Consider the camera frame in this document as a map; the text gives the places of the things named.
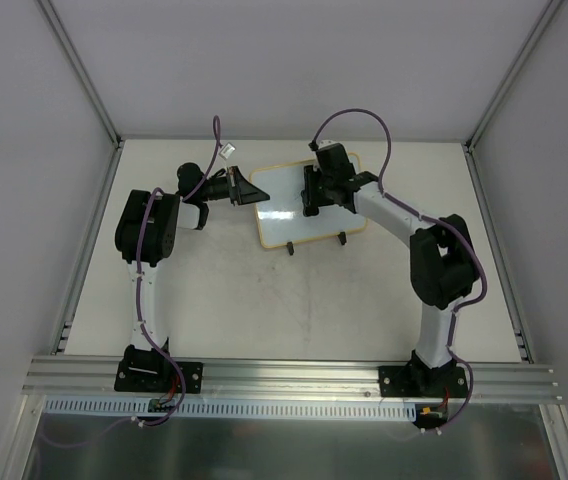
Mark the yellow framed whiteboard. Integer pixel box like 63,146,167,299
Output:
249,160,368,249

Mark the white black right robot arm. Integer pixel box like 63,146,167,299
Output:
301,142,483,398

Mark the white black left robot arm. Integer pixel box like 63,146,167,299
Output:
114,162,270,398

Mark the black whiteboard stand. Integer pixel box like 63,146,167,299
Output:
285,231,347,256

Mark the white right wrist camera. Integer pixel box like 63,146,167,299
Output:
308,140,336,152

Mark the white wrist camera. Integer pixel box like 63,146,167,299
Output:
219,143,236,160
308,140,336,152

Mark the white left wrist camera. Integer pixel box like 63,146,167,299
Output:
219,143,236,160

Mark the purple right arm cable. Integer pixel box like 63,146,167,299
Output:
307,107,491,439

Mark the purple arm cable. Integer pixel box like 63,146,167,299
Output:
307,107,491,439
38,114,225,447

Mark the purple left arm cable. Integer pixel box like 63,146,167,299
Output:
38,114,225,447

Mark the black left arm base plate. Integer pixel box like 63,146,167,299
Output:
114,356,204,394

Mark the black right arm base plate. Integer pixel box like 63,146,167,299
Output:
377,364,469,399

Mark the aluminium mounting rail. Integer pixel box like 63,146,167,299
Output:
21,355,564,404

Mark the white slotted cable duct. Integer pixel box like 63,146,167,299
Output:
43,395,417,423

